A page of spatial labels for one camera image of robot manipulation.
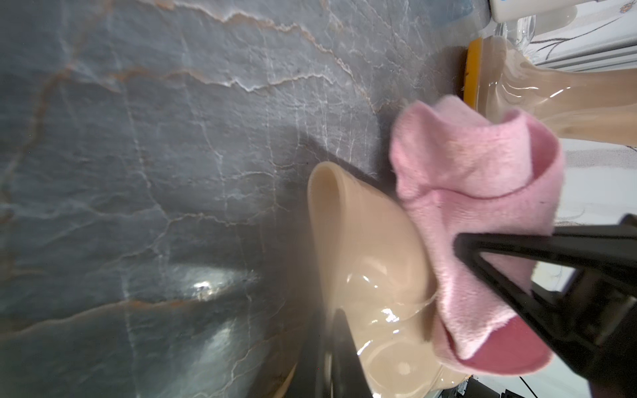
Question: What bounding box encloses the pink cleaning cloth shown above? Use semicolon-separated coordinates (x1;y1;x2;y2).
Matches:
389;96;565;376

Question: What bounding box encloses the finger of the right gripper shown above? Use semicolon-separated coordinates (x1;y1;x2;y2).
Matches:
454;224;636;378

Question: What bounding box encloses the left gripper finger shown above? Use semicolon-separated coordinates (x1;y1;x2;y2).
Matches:
283;308;373;397

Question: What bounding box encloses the blue lid storage box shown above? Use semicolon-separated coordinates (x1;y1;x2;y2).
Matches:
489;0;592;23

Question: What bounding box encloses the tan rubber boot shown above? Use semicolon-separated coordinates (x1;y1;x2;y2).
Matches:
464;36;636;147
307;162;467;397

